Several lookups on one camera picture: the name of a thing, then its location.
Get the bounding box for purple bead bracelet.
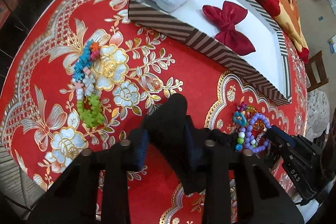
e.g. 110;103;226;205
243;113;272;154

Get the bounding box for colourful flower bead chain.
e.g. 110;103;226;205
72;40;106;128

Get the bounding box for wooden chair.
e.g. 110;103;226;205
305;51;329;92

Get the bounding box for striped white tray box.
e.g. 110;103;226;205
128;0;292;105

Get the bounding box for red floral bedspread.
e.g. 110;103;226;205
1;0;307;223

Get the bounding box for dark red satin bow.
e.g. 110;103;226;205
202;1;256;56

